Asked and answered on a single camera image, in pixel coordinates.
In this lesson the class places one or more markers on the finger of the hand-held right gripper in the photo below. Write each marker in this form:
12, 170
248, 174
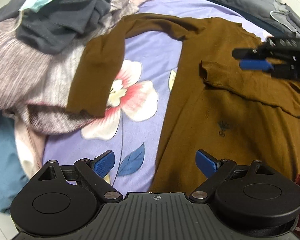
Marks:
247, 53
255, 65

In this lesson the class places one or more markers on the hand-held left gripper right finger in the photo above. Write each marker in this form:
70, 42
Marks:
206, 163

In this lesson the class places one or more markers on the purple floral bedsheet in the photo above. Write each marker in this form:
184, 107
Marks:
142, 80

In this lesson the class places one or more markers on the blue cloth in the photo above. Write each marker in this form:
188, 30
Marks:
5, 167

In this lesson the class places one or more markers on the dark grey garment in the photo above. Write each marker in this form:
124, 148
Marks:
65, 15

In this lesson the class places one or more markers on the brown knit sweater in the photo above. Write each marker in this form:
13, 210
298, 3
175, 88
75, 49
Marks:
227, 117

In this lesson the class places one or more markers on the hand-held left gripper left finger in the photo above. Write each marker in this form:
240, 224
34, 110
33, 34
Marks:
103, 163

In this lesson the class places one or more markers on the heathered grey pink cloth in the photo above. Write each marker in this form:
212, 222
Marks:
27, 75

